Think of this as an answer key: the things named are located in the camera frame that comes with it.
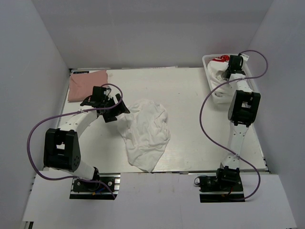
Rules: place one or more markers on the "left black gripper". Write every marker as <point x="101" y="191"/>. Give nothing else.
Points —
<point x="121" y="108"/>

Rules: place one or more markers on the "white red print t shirt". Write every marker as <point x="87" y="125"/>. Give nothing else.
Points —
<point x="216" y="68"/>

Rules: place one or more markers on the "white cartoon print t shirt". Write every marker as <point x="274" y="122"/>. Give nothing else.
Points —
<point x="146" y="133"/>

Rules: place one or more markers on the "plain white t shirt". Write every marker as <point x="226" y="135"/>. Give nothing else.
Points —
<point x="224" y="91"/>

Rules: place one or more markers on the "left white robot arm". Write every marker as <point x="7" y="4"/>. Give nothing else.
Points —
<point x="62" y="148"/>

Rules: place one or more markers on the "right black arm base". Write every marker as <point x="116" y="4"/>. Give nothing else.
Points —
<point x="226" y="186"/>

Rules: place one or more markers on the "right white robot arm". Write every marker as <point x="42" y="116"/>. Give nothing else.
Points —
<point x="242" y="113"/>

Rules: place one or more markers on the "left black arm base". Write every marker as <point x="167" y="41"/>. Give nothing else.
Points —
<point x="96" y="191"/>

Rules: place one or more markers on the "folded pink t shirt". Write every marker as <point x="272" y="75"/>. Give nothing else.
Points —
<point x="81" y="85"/>

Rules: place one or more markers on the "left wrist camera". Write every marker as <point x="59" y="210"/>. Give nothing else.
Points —
<point x="100" y="91"/>

